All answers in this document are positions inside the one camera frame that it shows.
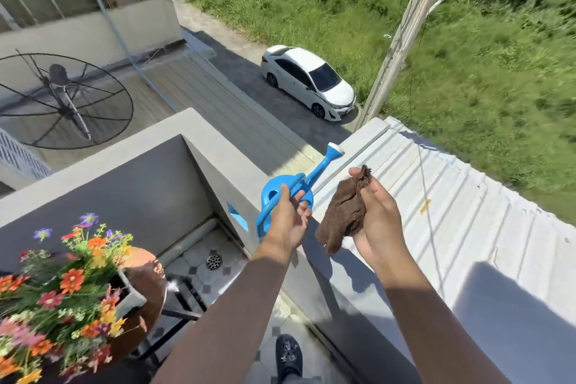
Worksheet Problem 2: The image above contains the person's left hand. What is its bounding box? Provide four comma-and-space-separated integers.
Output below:
263, 185, 313, 259

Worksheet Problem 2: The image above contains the person's right hand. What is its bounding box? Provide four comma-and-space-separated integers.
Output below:
349, 166, 402, 266

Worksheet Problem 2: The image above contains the blue plastic watering can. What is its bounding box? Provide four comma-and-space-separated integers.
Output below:
256, 142, 346, 243

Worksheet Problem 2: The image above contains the brown cloth rag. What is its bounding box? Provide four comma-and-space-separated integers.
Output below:
315, 165, 373, 256

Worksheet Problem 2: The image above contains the person's right forearm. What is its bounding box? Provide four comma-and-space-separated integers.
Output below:
374, 253, 511, 384

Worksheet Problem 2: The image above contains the person's left forearm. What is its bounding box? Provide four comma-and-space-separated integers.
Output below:
152, 242, 293, 384

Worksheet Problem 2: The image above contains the white corrugated metal roof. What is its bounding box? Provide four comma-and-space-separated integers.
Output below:
310, 116, 576, 384

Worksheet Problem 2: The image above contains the brown corrugated roof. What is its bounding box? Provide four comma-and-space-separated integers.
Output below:
40, 43, 326, 176

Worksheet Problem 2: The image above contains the white sedan car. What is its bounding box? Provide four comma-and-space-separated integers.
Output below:
260, 45, 357, 122

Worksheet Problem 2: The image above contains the concrete utility pole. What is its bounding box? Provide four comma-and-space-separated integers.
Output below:
354, 0, 460, 132

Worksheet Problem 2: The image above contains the person's dark patterned shoe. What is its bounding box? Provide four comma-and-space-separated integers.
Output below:
275, 334, 304, 384

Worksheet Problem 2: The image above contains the round brown table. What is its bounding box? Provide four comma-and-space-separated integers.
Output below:
103, 246, 168, 362

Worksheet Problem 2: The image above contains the white flower pot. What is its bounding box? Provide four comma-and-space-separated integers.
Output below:
115, 267, 148, 320

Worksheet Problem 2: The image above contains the thin blue pipe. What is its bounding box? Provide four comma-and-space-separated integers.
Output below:
100, 0, 181, 114

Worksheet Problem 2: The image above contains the black mesh satellite dish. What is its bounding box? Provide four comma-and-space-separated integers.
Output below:
0, 49, 135, 151

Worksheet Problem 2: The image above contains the neighbouring beige house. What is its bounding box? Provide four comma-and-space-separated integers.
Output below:
0, 0, 185, 97

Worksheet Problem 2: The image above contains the colourful flower bunch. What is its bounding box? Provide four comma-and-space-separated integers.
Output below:
0, 212, 147, 384

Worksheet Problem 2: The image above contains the white slatted fence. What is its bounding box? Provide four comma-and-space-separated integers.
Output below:
0, 127, 53, 182

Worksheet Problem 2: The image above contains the black metal table frame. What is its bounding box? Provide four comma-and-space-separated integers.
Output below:
134, 275, 210, 362

